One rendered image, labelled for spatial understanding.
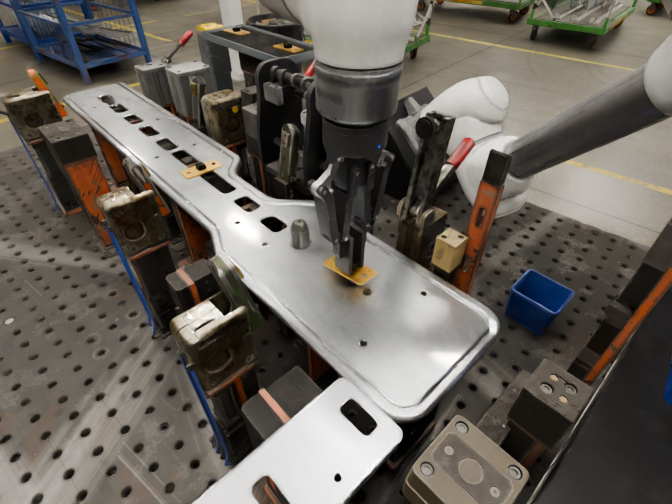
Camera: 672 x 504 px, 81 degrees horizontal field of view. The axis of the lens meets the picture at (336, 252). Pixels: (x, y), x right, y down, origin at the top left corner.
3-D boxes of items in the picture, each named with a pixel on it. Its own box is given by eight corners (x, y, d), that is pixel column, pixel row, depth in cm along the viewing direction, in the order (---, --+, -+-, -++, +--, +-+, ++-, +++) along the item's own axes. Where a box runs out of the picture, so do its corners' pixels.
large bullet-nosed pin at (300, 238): (288, 249, 68) (285, 218, 64) (302, 241, 70) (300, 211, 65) (299, 258, 66) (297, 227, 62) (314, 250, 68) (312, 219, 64)
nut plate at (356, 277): (322, 264, 62) (321, 258, 61) (339, 253, 64) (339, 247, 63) (360, 286, 56) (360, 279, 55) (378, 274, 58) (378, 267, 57)
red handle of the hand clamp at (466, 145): (401, 206, 63) (458, 131, 64) (404, 213, 65) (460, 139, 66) (422, 218, 61) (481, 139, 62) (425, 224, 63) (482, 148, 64)
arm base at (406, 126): (418, 93, 131) (430, 84, 126) (453, 150, 133) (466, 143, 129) (386, 111, 120) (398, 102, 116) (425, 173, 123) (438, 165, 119)
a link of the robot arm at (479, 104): (443, 103, 127) (503, 60, 109) (465, 155, 127) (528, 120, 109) (411, 107, 118) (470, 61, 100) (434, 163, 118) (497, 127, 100)
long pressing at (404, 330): (50, 100, 119) (48, 95, 118) (125, 83, 131) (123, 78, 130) (406, 438, 43) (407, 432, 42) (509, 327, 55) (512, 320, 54)
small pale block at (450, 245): (406, 373, 82) (435, 236, 58) (416, 363, 84) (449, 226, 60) (419, 384, 80) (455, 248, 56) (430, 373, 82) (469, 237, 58)
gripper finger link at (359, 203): (344, 153, 49) (352, 148, 49) (348, 220, 57) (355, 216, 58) (368, 165, 47) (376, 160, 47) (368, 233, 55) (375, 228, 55)
